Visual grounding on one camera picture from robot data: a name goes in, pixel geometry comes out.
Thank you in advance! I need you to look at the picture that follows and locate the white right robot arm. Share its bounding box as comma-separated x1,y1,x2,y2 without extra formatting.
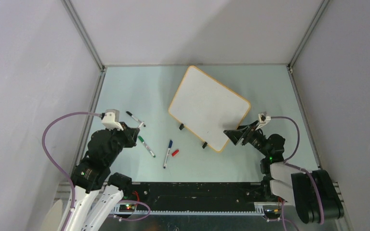
223,119,344,224

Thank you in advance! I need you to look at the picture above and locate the green whiteboard marker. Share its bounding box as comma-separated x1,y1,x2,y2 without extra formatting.
138,136,156,158

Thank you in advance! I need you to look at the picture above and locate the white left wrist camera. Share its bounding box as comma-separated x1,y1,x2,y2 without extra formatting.
101,109,124,130

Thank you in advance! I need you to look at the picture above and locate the orange framed whiteboard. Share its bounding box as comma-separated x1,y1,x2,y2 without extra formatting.
168,65,251,153

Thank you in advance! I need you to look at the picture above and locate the blue whiteboard marker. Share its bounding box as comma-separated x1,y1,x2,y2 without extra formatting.
163,140,173,169

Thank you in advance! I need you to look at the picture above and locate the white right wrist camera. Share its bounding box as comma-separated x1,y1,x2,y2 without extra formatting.
256,112,271,130

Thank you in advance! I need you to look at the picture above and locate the left control board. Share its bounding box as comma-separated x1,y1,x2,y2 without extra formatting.
119,204,137,213

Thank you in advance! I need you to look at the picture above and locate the red marker cap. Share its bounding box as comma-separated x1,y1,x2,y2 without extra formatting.
171,149,179,157

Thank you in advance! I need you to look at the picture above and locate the control board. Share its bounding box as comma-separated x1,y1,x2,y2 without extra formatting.
264,208,281,217
119,204,137,213

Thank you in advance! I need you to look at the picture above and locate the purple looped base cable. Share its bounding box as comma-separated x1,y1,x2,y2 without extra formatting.
113,199,152,222

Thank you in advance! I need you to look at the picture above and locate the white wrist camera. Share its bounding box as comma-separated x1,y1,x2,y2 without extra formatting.
256,112,271,130
101,109,124,130

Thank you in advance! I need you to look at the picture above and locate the right control board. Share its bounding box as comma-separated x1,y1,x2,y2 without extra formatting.
264,208,281,217

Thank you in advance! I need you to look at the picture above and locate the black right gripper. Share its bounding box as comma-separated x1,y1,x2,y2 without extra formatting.
224,120,270,157

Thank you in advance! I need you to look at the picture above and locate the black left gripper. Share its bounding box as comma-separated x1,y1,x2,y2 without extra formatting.
106,121,140,165

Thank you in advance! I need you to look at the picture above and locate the black whiteboard marker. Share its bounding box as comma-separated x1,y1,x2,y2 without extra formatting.
126,111,142,124

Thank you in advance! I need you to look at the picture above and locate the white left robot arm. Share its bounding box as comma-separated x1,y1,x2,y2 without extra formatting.
58,123,140,231

